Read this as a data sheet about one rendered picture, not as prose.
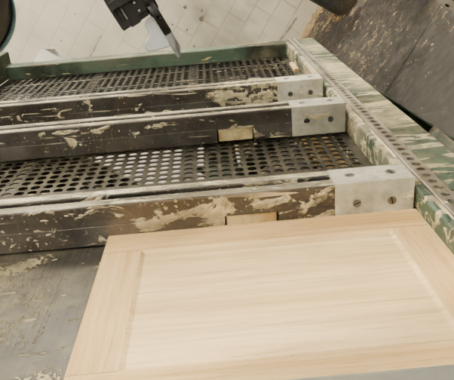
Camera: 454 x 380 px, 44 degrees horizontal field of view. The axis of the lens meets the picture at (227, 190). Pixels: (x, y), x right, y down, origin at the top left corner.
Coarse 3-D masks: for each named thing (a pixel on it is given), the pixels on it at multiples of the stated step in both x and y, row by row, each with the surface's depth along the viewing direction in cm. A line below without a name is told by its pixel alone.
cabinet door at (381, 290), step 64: (128, 256) 82; (192, 256) 81; (256, 256) 80; (320, 256) 78; (384, 256) 77; (448, 256) 75; (128, 320) 68; (192, 320) 67; (256, 320) 66; (320, 320) 65; (384, 320) 64; (448, 320) 63
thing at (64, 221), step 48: (96, 192) 91; (144, 192) 90; (192, 192) 88; (240, 192) 87; (288, 192) 87; (336, 192) 87; (384, 192) 88; (0, 240) 88; (48, 240) 88; (96, 240) 89
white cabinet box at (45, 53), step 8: (48, 48) 459; (40, 56) 434; (48, 56) 435; (56, 56) 435; (64, 56) 491; (144, 152) 463; (152, 152) 464; (200, 152) 470; (120, 160) 462; (152, 160) 465; (200, 160) 471; (152, 168) 467; (152, 176) 469; (160, 176) 470; (176, 176) 472
